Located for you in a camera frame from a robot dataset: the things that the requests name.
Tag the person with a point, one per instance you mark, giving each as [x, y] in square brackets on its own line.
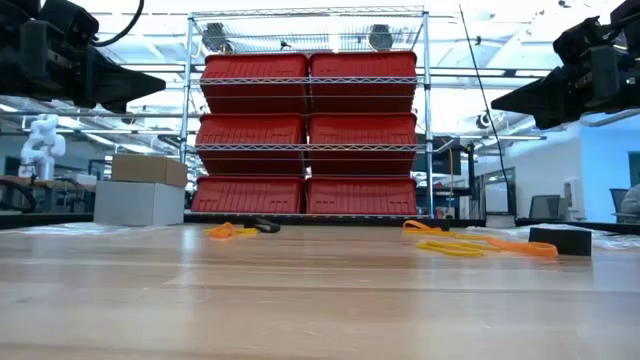
[632, 205]

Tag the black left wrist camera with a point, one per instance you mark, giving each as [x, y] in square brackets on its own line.
[70, 17]

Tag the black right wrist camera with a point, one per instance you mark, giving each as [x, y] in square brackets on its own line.
[577, 40]

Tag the grey office chair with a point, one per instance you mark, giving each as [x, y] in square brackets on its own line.
[547, 207]

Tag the white framed board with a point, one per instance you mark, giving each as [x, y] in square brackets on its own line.
[497, 197]

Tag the clear plastic zip bag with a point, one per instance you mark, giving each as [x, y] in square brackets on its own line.
[90, 229]
[615, 240]

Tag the dark office chair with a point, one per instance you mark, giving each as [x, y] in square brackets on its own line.
[617, 200]

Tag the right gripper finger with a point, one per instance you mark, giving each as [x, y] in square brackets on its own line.
[547, 120]
[545, 95]

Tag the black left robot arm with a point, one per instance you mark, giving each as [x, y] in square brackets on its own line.
[17, 7]

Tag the black monitor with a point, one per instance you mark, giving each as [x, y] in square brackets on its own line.
[445, 160]

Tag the white box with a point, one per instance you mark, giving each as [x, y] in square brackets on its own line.
[135, 205]

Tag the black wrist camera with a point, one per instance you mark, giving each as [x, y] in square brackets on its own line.
[577, 40]
[70, 17]

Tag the brown cardboard box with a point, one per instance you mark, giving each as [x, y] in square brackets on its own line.
[147, 170]

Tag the wooden top workbench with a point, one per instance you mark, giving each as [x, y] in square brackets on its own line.
[50, 182]

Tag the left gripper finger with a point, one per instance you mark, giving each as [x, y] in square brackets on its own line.
[120, 80]
[122, 103]

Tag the white wall dispenser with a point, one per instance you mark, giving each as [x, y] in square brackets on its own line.
[572, 195]

